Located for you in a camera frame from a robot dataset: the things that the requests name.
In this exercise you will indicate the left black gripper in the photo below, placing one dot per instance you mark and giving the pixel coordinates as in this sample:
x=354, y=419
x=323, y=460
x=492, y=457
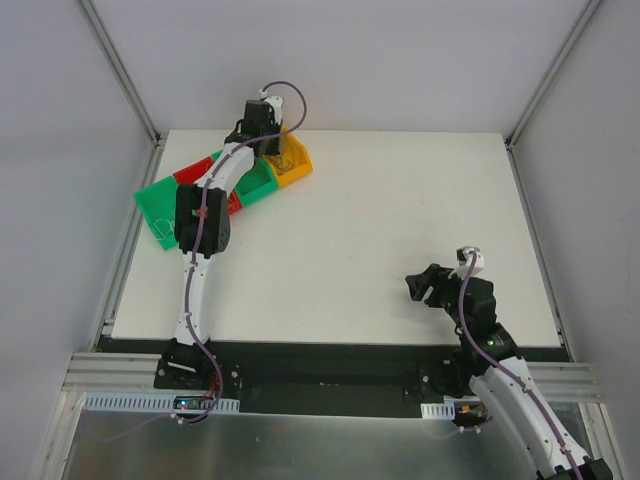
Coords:
x=270, y=145

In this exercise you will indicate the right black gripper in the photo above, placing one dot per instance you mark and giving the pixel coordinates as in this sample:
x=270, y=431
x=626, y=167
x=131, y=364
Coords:
x=432, y=288

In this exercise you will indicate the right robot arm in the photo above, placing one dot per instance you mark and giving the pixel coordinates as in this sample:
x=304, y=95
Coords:
x=510, y=380

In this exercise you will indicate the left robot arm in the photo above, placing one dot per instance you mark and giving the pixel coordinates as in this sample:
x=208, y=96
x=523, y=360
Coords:
x=202, y=231

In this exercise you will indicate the orange plastic bin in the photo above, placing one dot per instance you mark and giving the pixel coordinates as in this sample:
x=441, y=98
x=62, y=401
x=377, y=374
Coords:
x=292, y=164

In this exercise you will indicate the green plastic bin upper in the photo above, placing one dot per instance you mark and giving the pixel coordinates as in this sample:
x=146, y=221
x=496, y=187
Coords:
x=243, y=179

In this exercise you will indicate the green plastic bin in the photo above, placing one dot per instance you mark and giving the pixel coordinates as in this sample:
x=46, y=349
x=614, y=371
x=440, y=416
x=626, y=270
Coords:
x=243, y=179
x=157, y=204

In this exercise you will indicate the red plastic bin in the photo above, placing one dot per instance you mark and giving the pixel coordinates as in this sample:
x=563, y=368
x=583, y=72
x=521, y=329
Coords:
x=194, y=172

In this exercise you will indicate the green plastic bin lower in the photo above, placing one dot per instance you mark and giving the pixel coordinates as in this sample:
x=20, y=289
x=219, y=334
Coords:
x=157, y=204

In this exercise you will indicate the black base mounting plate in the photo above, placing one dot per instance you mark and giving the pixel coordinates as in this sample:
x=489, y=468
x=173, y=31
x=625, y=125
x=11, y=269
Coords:
x=353, y=380

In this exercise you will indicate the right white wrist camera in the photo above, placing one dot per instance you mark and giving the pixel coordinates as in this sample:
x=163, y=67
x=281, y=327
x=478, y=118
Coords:
x=470, y=262

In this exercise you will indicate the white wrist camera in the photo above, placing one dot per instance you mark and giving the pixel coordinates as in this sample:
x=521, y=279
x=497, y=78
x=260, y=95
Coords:
x=470, y=262
x=276, y=104

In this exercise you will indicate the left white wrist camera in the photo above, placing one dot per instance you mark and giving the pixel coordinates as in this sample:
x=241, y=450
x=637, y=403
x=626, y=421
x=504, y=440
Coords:
x=276, y=104

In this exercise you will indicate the left aluminium frame post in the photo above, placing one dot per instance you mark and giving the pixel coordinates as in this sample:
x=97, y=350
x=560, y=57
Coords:
x=119, y=70

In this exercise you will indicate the aluminium frame post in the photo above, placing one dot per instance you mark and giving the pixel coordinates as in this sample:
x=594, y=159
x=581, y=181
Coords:
x=119, y=70
x=576, y=32

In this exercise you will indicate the right white cable duct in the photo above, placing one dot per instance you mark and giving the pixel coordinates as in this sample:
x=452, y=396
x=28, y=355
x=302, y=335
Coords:
x=445, y=411

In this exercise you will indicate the white cable duct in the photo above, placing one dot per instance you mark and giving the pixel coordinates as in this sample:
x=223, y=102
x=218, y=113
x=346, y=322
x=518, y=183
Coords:
x=445, y=411
x=158, y=403

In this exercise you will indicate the right aluminium frame post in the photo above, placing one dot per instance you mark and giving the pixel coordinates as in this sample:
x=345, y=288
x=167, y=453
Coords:
x=576, y=32

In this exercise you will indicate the left white cable duct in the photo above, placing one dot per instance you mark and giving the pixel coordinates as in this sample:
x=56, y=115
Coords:
x=158, y=403

